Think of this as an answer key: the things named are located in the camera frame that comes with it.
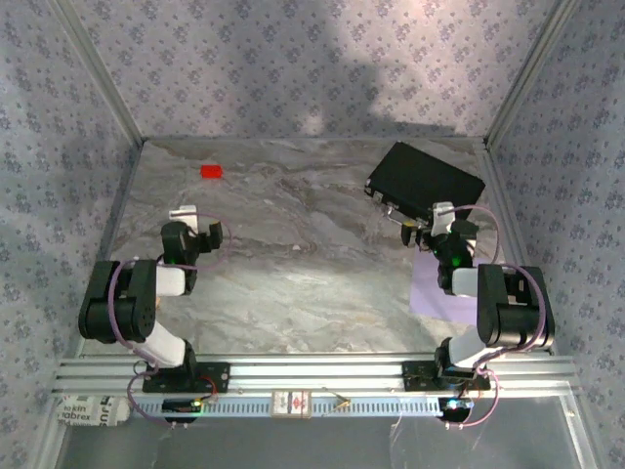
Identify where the black carrying case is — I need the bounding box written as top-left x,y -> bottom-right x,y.
363,141 -> 487,231

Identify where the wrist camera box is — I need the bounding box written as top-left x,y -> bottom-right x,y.
431,201 -> 456,236
168,204 -> 199,236

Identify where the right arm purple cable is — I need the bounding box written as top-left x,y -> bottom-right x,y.
437,204 -> 548,431

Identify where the aluminium mounting rail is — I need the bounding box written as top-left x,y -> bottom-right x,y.
51,355 -> 582,396

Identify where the aluminium frame post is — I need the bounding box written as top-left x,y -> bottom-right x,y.
482,0 -> 587,148
48,0 -> 147,146

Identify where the white printed card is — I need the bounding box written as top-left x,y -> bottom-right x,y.
271,389 -> 313,420

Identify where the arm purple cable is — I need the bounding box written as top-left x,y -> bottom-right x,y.
437,204 -> 548,431
107,212 -> 233,431

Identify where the printed paper label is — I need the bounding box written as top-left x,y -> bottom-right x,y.
54,394 -> 132,429

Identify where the lavender paper sheet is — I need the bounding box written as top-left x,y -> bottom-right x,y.
409,251 -> 480,326

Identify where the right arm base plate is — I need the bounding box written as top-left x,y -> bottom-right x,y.
400,361 -> 492,392

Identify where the slotted cable duct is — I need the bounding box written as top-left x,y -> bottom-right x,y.
131,395 -> 443,419

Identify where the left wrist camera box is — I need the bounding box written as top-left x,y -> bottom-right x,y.
168,204 -> 199,236

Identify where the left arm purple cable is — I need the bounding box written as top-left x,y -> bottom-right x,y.
107,212 -> 233,431

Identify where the aluminium side rail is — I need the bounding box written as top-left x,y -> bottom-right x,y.
476,139 -> 558,357
72,139 -> 147,358

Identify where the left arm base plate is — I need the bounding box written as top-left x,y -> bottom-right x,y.
142,362 -> 231,394

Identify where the thin brass wire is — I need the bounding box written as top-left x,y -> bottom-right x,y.
321,388 -> 352,416

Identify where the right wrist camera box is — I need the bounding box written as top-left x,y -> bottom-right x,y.
431,201 -> 456,236

